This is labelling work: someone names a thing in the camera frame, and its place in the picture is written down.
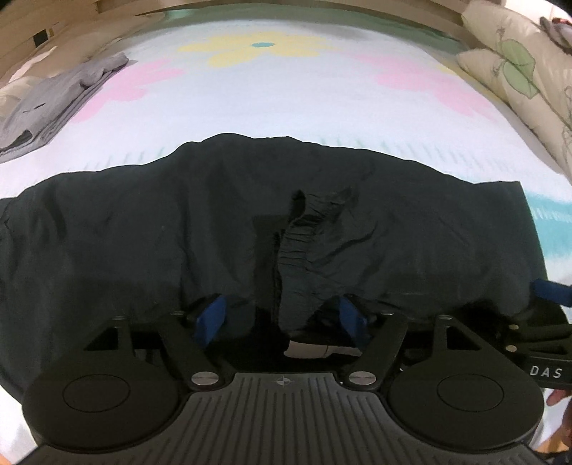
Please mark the floral cream pillows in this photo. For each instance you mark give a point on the floral cream pillows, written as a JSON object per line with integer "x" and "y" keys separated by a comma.
{"x": 518, "y": 67}

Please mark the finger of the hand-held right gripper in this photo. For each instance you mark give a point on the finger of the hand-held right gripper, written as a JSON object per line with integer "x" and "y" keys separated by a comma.
{"x": 552, "y": 293}

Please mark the folded grey garment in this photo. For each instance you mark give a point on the folded grey garment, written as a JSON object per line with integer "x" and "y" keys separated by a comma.
{"x": 49, "y": 103}

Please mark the small black square fitting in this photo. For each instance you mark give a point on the small black square fitting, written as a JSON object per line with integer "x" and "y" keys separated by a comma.
{"x": 40, "y": 36}

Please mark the wooden bed frame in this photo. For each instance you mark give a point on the wooden bed frame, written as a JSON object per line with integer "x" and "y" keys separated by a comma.
{"x": 67, "y": 13}

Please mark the white pillow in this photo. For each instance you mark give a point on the white pillow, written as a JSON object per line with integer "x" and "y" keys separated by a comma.
{"x": 18, "y": 85}

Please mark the grey pink patterned blanket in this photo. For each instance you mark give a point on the grey pink patterned blanket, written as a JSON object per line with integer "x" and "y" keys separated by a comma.
{"x": 558, "y": 29}

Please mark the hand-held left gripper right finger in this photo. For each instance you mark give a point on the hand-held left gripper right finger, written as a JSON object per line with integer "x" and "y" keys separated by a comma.
{"x": 353, "y": 319}

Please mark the black pants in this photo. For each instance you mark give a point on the black pants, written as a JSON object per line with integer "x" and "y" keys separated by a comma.
{"x": 178, "y": 223}

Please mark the person's right hand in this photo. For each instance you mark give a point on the person's right hand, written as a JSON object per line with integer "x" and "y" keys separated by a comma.
{"x": 557, "y": 396}

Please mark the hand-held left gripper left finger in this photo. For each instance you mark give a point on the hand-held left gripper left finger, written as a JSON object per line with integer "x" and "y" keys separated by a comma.
{"x": 210, "y": 319}

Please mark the floral pastel bed sheet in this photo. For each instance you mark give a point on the floral pastel bed sheet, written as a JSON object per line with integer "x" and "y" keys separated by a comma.
{"x": 286, "y": 103}

